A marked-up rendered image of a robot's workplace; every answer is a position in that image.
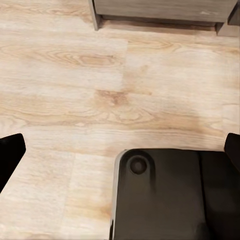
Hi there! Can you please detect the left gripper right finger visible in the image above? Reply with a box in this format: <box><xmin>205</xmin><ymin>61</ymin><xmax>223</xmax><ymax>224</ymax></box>
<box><xmin>224</xmin><ymin>133</ymin><xmax>240</xmax><ymax>173</ymax></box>

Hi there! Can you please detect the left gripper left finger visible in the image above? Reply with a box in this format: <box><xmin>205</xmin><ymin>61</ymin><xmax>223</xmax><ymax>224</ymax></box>
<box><xmin>0</xmin><ymin>133</ymin><xmax>26</xmax><ymax>193</ymax></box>

